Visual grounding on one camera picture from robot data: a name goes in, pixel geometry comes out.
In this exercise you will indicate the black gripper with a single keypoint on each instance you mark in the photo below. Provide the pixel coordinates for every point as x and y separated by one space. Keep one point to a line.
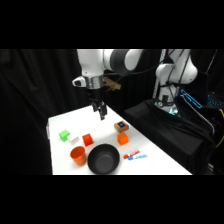
97 95

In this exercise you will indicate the red cube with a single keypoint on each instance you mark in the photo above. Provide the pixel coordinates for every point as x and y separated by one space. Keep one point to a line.
88 139

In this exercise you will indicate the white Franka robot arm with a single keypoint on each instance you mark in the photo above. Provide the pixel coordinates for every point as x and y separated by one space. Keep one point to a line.
96 65

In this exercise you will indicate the orange cube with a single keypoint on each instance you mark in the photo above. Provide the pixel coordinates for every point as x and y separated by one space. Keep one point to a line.
123 138

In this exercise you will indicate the black bowl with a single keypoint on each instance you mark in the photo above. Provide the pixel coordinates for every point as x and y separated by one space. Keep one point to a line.
104 159

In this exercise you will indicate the brown box with blue print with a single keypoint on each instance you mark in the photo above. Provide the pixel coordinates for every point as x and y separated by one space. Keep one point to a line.
121 126

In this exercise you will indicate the white block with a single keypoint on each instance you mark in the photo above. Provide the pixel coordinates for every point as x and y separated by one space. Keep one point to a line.
73 139

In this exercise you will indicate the green notched block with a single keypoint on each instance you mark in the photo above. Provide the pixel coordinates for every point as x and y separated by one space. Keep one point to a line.
64 135

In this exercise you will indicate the orange cup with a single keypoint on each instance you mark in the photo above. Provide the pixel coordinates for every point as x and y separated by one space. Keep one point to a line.
78 156

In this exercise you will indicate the red marker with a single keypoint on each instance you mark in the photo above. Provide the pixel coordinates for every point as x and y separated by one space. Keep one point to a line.
131 154

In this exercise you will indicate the blue marker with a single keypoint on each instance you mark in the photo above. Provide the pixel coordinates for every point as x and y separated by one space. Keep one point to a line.
137 156

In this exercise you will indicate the small green light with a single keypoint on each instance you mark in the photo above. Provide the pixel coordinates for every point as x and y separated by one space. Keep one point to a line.
172 111

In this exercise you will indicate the black cloth-covered robot stand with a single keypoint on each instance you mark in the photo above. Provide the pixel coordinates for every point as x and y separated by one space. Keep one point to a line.
173 133

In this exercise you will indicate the blue-lit electronics box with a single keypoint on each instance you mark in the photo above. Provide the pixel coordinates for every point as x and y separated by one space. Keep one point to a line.
196 98

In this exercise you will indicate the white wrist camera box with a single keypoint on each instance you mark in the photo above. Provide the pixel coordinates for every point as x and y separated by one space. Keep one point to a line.
79 81

